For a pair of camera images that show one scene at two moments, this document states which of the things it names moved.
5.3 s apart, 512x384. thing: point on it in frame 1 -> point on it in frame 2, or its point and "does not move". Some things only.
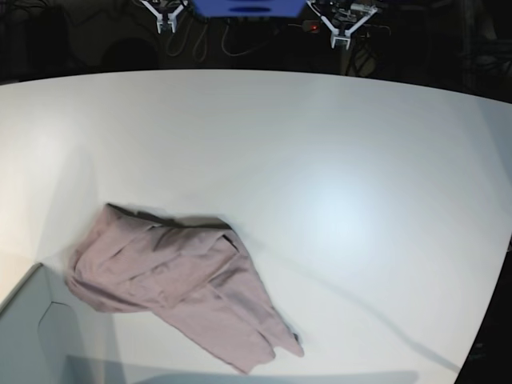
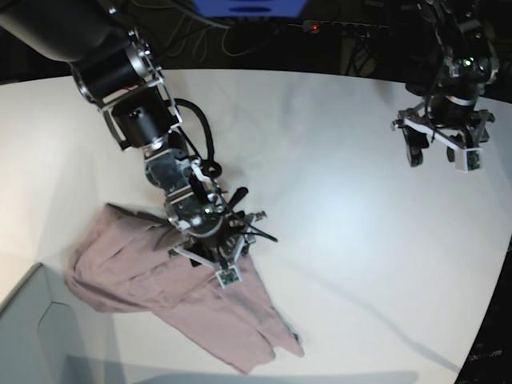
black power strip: x=367 y=30 does not move
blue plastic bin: x=249 y=9 does not move
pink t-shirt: x=196 y=270 does not move
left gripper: x=166 y=12 -> x=224 y=248
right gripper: x=342 y=18 -> x=450 y=120
